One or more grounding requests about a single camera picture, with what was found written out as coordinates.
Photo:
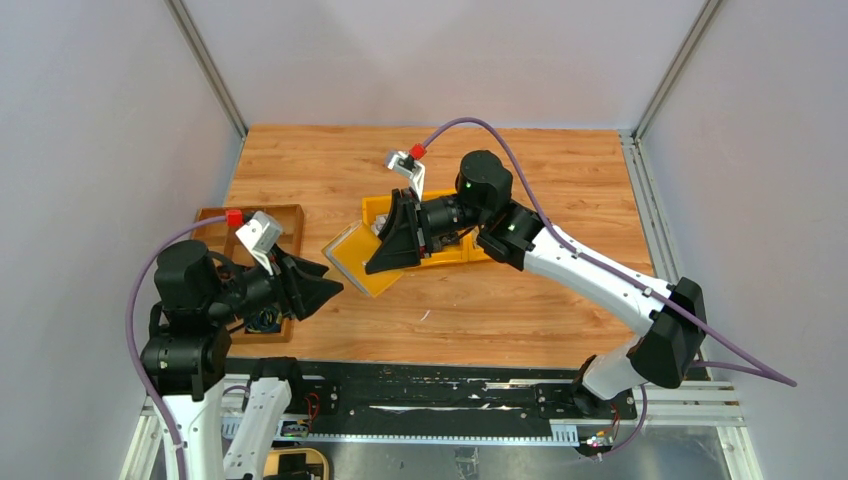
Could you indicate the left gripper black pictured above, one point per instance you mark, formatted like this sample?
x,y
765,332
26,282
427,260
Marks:
x,y
284,287

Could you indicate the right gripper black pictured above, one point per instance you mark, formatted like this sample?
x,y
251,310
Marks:
x,y
419,225

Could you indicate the yellow leather card holder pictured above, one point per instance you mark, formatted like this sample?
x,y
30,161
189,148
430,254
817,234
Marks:
x,y
350,250

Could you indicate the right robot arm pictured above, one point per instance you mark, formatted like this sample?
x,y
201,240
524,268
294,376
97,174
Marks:
x,y
664,345

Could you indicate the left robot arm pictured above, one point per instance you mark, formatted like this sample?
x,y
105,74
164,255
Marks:
x,y
201,293

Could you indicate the cards in yellow bin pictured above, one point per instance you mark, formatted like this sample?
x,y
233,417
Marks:
x,y
379,223

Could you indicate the yellow plastic bin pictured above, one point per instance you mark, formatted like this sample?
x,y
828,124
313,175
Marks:
x,y
416,229

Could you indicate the wooden compartment tray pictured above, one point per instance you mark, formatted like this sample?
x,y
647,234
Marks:
x,y
221,238

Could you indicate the yellow tray with phone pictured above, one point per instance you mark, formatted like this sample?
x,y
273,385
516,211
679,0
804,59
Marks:
x,y
297,463

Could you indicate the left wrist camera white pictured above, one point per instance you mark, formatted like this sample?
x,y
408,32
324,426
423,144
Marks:
x,y
259,236

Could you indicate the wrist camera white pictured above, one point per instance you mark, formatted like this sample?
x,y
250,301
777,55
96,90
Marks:
x,y
259,236
403,163

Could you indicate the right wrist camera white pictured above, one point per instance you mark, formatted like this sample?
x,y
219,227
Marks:
x,y
403,163

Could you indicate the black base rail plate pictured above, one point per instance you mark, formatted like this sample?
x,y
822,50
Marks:
x,y
371,402

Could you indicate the aluminium frame rails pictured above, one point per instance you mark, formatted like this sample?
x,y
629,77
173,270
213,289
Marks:
x,y
700,403

